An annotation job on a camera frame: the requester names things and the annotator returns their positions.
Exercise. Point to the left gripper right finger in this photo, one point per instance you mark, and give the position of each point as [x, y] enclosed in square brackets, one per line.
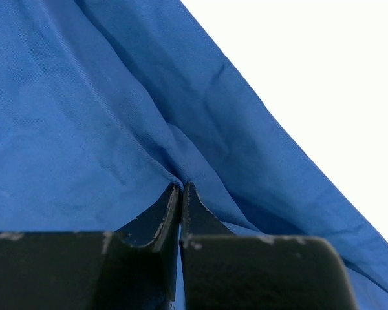
[223, 270]

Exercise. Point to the blue surgical cloth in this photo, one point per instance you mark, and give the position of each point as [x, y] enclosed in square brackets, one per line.
[103, 104]

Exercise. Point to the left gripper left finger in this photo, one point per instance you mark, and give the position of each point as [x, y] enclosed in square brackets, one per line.
[132, 268]

